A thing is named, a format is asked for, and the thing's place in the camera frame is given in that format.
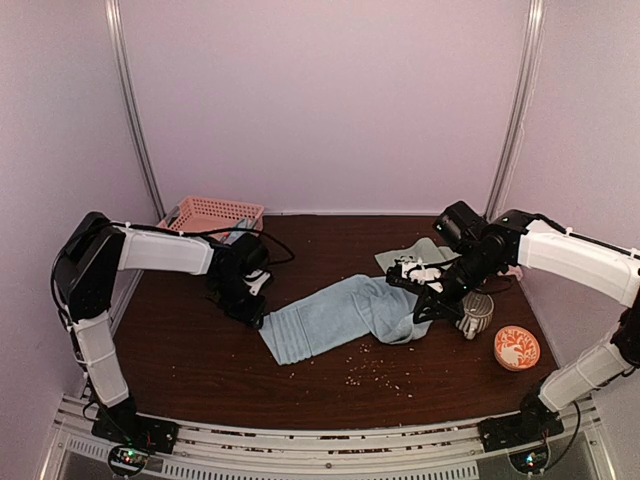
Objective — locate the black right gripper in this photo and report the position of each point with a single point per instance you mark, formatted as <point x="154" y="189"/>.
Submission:
<point x="441" y="308"/>

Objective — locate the grey striped ceramic mug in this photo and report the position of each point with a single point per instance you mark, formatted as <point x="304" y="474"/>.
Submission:
<point x="478" y="312"/>

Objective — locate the orange patterned ceramic bowl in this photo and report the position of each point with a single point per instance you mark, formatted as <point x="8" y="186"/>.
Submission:
<point x="516" y="349"/>

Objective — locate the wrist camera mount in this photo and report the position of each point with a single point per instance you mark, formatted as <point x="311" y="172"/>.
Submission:
<point x="257" y="280"/>
<point x="413" y="274"/>

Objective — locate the blue polka dot striped towel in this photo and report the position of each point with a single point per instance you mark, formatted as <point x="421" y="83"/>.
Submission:
<point x="243" y="226"/>

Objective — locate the pale green terry towel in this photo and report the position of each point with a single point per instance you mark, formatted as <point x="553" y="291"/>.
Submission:
<point x="424" y="249"/>

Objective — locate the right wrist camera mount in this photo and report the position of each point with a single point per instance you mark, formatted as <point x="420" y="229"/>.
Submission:
<point x="413" y="274"/>

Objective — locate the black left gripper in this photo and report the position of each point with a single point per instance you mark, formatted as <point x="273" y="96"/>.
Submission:
<point x="250" y="315"/>

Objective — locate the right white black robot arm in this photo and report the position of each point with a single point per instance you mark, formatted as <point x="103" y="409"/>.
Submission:
<point x="588" y="287"/>

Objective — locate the front aluminium rail base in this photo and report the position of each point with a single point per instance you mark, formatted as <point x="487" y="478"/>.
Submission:
<point x="451" y="450"/>

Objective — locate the aluminium frame post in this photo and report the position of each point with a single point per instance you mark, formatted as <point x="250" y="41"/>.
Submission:
<point x="524" y="91"/>
<point x="118" y="41"/>

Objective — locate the left aluminium frame post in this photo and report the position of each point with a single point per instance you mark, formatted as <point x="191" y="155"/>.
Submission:
<point x="118" y="41"/>

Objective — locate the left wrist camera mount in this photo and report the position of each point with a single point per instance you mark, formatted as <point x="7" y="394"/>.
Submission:
<point x="257" y="280"/>

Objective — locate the pink perforated plastic basket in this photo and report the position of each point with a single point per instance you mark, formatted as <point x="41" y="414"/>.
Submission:
<point x="196" y="214"/>

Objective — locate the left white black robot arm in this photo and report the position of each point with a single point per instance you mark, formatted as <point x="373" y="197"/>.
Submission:
<point x="84" y="275"/>

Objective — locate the light blue terry towel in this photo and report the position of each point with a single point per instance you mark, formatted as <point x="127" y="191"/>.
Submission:
<point x="338" y="314"/>

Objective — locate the pink cloth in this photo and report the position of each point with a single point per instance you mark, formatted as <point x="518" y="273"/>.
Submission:
<point x="514" y="271"/>

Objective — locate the right aluminium frame post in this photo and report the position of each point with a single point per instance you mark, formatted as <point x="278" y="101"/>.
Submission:
<point x="524" y="91"/>

